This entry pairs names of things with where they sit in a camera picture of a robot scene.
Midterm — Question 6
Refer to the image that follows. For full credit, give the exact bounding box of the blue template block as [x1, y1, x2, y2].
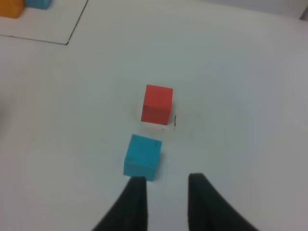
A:
[25, 0, 52, 10]

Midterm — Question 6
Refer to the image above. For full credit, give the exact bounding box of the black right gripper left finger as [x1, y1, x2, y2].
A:
[94, 177, 148, 231]

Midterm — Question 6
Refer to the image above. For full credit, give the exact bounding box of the red block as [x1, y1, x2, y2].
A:
[141, 84, 173, 125]

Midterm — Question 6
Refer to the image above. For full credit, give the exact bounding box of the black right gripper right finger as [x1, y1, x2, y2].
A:
[188, 173, 256, 231]

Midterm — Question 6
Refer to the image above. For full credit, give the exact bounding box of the orange template block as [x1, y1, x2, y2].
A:
[0, 0, 25, 18]

